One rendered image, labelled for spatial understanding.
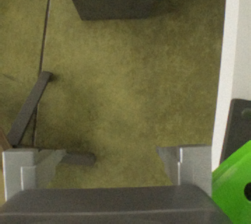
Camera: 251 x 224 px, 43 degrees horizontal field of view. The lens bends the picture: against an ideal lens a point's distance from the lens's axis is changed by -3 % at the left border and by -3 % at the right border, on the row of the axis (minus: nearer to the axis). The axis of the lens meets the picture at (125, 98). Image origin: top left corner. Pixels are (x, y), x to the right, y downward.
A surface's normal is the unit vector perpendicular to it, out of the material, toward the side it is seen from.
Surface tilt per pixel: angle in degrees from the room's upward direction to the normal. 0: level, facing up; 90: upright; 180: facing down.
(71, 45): 0
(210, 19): 0
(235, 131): 0
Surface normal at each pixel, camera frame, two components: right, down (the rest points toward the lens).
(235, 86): 0.03, 0.01
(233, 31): -0.99, -0.11
